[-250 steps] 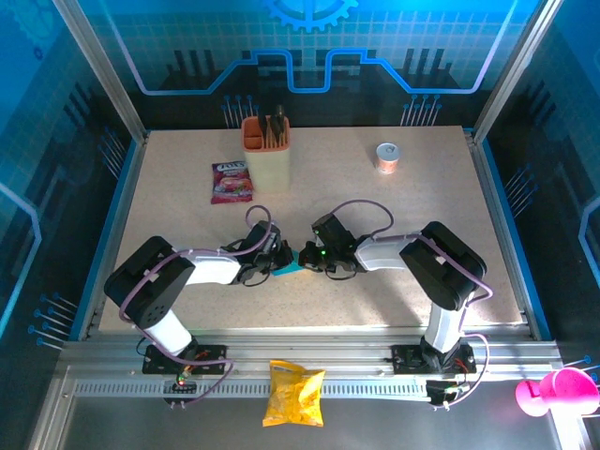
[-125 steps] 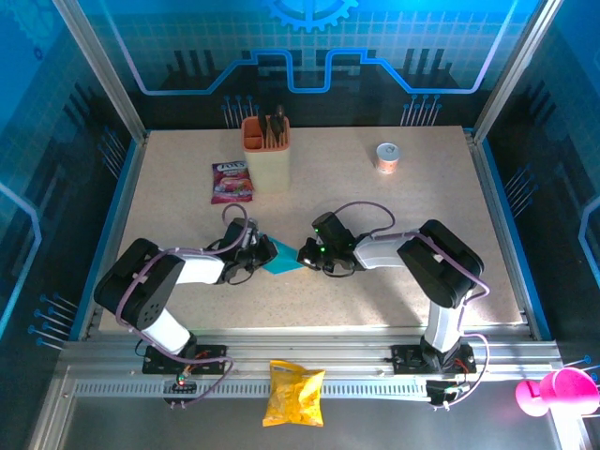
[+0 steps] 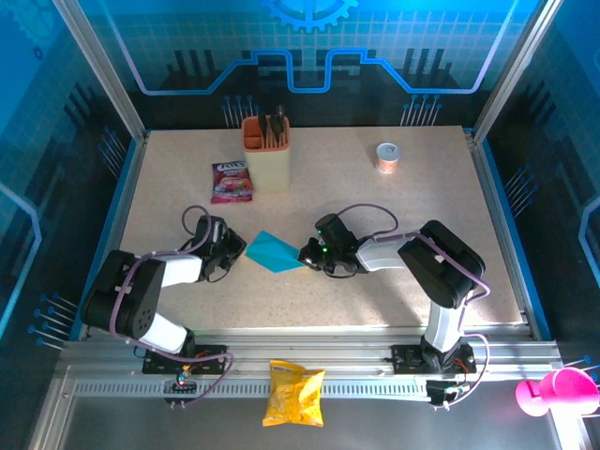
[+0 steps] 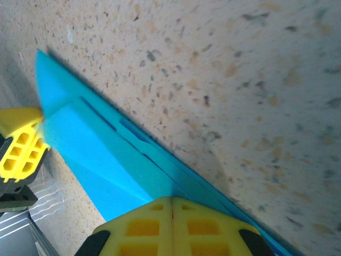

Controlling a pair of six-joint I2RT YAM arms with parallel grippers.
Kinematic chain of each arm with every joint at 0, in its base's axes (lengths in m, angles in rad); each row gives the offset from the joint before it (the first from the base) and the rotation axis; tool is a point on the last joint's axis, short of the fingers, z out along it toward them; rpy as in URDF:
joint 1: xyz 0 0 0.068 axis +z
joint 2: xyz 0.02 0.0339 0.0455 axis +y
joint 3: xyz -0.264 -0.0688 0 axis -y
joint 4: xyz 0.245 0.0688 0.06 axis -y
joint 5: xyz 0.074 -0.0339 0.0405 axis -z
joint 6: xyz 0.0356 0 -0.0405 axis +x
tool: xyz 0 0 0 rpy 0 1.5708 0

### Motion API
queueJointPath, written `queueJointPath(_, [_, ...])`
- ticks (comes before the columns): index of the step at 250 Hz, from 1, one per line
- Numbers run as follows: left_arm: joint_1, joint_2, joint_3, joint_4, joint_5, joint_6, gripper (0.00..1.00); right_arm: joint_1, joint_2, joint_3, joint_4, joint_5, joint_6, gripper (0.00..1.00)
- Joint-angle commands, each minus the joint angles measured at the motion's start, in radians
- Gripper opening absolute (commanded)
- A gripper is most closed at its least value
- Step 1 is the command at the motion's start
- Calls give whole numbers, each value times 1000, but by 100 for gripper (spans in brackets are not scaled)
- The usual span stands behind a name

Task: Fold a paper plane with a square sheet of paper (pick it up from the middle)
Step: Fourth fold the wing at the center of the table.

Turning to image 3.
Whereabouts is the aluminium corner post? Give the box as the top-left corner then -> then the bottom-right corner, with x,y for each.
472,0 -> 563,142
51,0 -> 149,144

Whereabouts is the pink plastic cup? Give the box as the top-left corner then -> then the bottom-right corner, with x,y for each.
515,367 -> 600,417

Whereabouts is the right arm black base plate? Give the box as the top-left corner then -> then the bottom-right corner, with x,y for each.
391,344 -> 477,376

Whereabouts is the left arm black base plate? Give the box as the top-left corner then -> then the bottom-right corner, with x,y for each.
142,344 -> 230,376

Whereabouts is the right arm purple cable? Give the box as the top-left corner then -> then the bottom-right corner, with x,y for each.
339,202 -> 492,412

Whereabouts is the magenta candy bag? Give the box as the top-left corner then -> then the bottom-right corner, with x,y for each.
210,160 -> 255,205

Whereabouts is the yellow chips bag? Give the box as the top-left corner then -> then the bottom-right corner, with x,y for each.
262,359 -> 327,428

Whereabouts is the beige utensil holder orange rim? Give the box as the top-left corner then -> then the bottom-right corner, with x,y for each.
241,115 -> 293,194

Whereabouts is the small can orange label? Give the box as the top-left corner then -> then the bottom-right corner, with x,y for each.
375,142 -> 400,175

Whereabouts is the left aluminium corner post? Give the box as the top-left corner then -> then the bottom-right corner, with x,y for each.
51,0 -> 149,144

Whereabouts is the right aluminium corner post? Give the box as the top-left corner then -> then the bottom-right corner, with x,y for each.
472,0 -> 563,142

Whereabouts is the slotted grey cable duct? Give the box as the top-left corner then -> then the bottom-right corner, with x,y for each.
74,380 -> 432,399

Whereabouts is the aluminium front frame rail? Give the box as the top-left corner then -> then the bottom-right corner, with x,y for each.
63,327 -> 562,376

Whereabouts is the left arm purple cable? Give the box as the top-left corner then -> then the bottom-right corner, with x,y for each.
110,204 -> 235,410

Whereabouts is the right small circuit board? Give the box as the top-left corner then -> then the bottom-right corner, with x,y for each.
426,379 -> 470,407

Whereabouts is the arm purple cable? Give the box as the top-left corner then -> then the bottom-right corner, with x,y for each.
339,202 -> 492,412
110,204 -> 235,410

